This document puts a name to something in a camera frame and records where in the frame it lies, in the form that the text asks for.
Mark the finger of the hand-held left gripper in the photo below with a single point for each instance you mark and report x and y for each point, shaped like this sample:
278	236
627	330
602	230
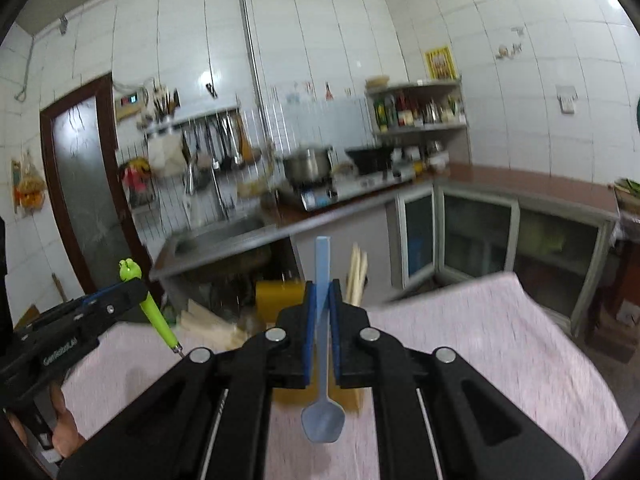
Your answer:
120	307

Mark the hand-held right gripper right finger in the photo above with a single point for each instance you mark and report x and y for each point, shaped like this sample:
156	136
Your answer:
336	340

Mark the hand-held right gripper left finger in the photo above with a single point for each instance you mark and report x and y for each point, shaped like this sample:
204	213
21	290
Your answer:
309	340

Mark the yellow perforated utensil holder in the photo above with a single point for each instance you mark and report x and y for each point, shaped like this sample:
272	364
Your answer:
275	300

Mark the wooden chopstick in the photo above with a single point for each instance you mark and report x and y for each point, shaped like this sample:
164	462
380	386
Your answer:
363	280
359	275
355	270
351	275

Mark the light blue plastic spoon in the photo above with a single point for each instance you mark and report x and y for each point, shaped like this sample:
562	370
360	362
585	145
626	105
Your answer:
322	420

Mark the person's left hand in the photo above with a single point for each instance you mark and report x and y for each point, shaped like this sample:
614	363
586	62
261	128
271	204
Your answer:
67	430

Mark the steel sink counter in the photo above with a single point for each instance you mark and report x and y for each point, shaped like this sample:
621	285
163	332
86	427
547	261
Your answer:
220	240

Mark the dark wooden glass door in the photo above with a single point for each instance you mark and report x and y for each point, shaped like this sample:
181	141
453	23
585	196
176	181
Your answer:
85	185

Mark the pink floral tablecloth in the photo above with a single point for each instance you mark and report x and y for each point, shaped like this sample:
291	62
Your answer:
475	335

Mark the hanging orange bag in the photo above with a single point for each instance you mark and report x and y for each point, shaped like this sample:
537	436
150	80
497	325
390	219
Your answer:
29	187

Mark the metal faucet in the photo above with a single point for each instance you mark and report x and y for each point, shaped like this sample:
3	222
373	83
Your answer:
217	190

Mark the gas stove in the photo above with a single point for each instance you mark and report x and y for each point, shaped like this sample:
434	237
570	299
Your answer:
350	187

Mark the steel cooking pot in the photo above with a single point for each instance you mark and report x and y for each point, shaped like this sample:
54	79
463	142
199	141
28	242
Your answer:
307	165

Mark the black wok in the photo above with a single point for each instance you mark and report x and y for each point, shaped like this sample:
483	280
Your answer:
370	157

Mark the glass door counter cabinet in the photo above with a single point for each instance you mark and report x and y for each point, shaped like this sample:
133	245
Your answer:
500	240

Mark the corner shelf with bottles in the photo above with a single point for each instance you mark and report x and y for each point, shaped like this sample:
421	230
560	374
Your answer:
415	110

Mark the vertical metal pipe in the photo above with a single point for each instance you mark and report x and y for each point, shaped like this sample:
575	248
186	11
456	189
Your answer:
252	60

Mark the cardboard box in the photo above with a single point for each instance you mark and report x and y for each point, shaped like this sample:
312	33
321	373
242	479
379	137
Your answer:
622	332

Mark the wall rail with hanging ladles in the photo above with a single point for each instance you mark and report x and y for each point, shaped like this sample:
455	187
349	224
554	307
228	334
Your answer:
215	135

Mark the yellow wall poster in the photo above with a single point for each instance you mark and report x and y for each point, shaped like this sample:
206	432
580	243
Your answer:
440	62

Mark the white wall socket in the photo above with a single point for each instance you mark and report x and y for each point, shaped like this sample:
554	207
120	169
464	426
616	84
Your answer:
566	99

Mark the teal round wall plate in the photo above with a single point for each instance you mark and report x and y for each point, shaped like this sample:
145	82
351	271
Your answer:
637	115

